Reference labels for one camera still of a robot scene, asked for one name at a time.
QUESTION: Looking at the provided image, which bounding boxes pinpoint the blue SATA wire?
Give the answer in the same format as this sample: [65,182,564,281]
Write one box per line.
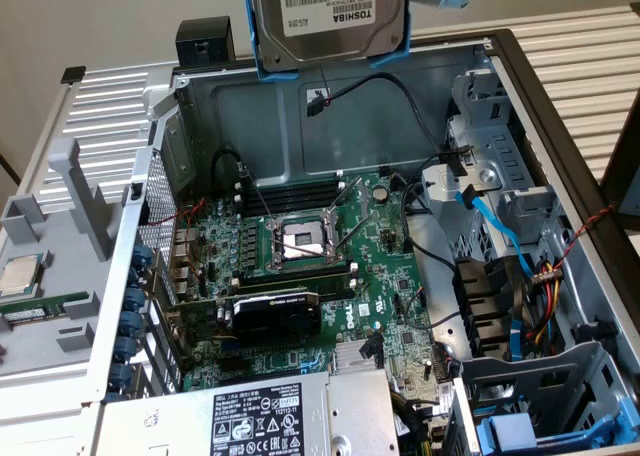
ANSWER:
[457,183,536,362]

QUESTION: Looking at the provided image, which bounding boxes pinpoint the Toshiba hard disk blue carrier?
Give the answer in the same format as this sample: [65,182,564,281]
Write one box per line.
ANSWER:
[241,0,414,83]

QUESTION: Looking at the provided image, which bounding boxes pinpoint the coloured power wire bundle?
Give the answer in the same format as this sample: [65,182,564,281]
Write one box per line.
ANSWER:
[519,259,566,350]

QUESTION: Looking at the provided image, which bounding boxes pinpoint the CPU socket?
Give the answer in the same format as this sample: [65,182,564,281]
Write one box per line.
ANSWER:
[267,209,346,273]

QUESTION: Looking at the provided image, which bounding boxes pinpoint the black RAM slot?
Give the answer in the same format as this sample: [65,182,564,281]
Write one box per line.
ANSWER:
[252,180,346,200]
[238,261,357,277]
[244,195,344,216]

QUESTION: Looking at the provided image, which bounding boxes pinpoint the thin metal locking lever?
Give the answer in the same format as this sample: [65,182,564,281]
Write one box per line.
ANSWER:
[238,161,275,225]
[273,235,346,266]

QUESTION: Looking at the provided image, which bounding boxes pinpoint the metal socket cover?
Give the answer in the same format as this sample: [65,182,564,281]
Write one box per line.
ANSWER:
[324,175,372,257]

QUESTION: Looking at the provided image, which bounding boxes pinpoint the green Dell motherboard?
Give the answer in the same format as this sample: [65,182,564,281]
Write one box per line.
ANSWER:
[168,170,459,420]

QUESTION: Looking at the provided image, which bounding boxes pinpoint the open grey PC case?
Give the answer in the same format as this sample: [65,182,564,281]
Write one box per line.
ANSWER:
[82,27,640,456]

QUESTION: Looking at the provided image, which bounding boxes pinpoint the black graphics card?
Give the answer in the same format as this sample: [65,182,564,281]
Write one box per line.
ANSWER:
[164,289,322,348]

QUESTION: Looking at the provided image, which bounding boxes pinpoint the silver chipset heatsink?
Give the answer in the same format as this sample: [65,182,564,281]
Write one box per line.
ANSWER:
[332,339,387,376]

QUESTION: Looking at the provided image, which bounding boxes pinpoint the grey metal drive cage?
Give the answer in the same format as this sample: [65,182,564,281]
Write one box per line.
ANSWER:
[446,55,559,237]

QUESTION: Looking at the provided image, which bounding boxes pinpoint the black plastic block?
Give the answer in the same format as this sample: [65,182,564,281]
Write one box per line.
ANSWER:
[174,17,237,71]

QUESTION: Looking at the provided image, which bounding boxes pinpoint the silver power supply unit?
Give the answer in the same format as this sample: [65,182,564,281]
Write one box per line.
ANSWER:
[97,369,401,456]

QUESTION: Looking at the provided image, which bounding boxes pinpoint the grey plastic parts rack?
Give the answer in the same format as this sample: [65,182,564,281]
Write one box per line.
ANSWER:
[0,136,134,377]

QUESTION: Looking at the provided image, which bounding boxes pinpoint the green RAM stick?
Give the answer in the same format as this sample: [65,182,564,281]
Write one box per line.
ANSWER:
[0,299,71,325]

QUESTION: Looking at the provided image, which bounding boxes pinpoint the silver CPU chip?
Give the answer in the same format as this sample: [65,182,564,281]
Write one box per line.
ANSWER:
[0,254,42,298]

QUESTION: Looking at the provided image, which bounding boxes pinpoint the black motherboard wire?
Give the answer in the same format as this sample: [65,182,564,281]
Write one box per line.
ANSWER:
[399,178,459,272]

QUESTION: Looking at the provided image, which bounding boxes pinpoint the thin black red wire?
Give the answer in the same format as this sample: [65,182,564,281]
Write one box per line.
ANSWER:
[317,65,335,106]

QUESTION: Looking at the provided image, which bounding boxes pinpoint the black angled SATA wire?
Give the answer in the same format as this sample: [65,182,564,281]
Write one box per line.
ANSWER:
[358,331,386,370]

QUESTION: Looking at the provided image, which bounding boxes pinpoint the white wire label tag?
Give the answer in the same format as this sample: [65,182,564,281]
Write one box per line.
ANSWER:
[435,381,457,420]

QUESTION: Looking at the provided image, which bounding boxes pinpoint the red black twisted wire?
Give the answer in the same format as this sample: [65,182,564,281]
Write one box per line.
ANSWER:
[548,203,620,272]

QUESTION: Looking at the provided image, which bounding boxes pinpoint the dark floor cable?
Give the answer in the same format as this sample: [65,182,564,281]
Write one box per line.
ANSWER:
[0,151,22,188]

